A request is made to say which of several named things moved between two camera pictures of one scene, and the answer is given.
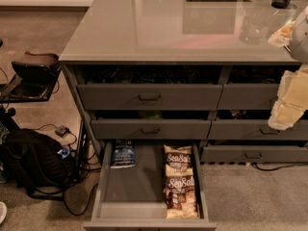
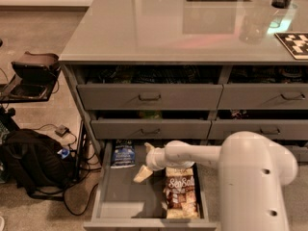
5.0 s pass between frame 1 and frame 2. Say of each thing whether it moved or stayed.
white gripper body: moved
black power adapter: stayed
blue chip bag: stayed
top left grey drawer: stayed
